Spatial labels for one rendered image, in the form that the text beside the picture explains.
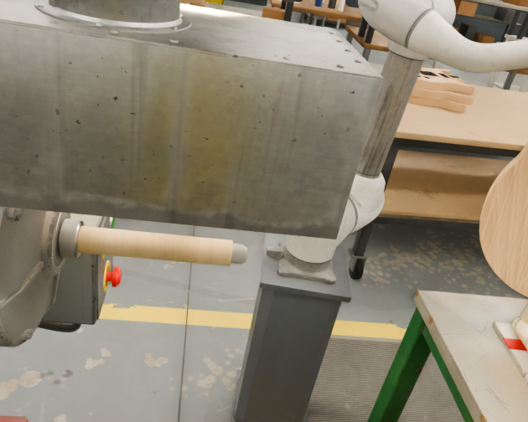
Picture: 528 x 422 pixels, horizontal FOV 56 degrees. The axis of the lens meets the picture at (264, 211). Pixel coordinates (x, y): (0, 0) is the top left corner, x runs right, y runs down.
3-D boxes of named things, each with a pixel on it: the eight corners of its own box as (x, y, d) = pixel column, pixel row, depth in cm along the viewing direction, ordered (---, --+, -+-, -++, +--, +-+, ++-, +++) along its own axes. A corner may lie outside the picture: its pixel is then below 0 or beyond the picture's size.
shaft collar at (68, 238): (55, 244, 55) (64, 210, 58) (61, 264, 59) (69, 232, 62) (74, 245, 56) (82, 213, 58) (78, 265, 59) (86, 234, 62)
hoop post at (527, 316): (517, 337, 106) (537, 303, 101) (510, 326, 109) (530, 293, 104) (531, 338, 106) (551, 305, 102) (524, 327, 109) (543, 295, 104)
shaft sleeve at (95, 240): (75, 244, 57) (81, 220, 59) (79, 257, 59) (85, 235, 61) (232, 257, 59) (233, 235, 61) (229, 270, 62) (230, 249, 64)
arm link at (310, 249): (273, 244, 154) (287, 182, 143) (308, 226, 166) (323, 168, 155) (314, 270, 145) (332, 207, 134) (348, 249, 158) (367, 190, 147)
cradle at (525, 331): (532, 364, 98) (539, 353, 97) (506, 324, 108) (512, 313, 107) (547, 366, 99) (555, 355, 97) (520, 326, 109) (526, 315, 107)
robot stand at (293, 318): (236, 372, 205) (265, 232, 169) (302, 383, 206) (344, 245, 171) (229, 431, 181) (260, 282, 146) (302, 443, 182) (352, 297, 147)
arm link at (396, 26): (424, 2, 109) (449, 2, 118) (364, -35, 116) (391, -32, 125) (395, 55, 117) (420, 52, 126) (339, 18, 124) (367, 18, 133)
